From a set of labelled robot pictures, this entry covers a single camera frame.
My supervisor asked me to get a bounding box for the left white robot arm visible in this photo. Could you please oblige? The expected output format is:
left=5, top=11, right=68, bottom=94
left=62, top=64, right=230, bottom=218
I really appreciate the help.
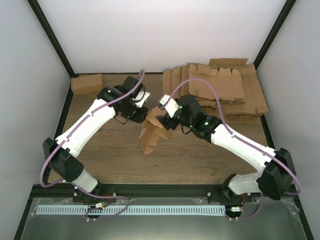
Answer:
left=42, top=70, right=150, bottom=202

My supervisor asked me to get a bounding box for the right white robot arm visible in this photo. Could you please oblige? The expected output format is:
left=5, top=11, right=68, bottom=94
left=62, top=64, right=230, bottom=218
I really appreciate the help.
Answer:
left=158, top=94, right=295, bottom=202

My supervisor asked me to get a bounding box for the folded brown cardboard box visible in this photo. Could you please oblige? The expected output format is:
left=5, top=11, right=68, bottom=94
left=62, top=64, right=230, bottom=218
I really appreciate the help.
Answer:
left=71, top=74, right=104, bottom=95

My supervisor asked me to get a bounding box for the stack of flat cardboard boxes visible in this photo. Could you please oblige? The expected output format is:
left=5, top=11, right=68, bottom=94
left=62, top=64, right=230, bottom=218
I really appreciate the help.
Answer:
left=162, top=58, right=269, bottom=123

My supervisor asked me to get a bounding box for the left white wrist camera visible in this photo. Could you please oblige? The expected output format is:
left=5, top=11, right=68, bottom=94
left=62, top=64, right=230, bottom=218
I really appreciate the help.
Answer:
left=132, top=91, right=151, bottom=105

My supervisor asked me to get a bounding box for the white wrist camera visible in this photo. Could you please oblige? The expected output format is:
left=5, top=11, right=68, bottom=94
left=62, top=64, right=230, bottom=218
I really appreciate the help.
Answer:
left=132, top=91, right=151, bottom=105
left=159, top=94, right=180, bottom=118

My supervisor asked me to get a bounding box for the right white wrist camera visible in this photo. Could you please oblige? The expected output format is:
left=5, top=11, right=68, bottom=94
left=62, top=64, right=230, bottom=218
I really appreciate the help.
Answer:
left=159, top=94, right=180, bottom=118

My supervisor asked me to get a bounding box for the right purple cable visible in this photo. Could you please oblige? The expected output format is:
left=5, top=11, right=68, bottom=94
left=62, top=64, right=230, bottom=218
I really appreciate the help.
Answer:
left=169, top=78, right=303, bottom=222

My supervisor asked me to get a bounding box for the purple cable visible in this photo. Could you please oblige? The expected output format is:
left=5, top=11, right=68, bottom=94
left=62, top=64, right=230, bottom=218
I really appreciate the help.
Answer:
left=169, top=78, right=303, bottom=222
left=40, top=68, right=146, bottom=222

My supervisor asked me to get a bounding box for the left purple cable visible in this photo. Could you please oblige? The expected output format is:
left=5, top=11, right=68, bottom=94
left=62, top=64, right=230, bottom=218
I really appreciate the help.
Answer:
left=40, top=68, right=146, bottom=222

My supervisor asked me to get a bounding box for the black aluminium frame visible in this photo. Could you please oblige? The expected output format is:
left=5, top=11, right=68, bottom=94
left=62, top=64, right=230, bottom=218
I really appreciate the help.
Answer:
left=14, top=0, right=314, bottom=240

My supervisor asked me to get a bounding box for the light blue slotted cable duct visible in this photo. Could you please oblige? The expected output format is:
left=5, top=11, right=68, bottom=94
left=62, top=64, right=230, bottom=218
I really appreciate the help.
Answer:
left=35, top=205, right=226, bottom=216

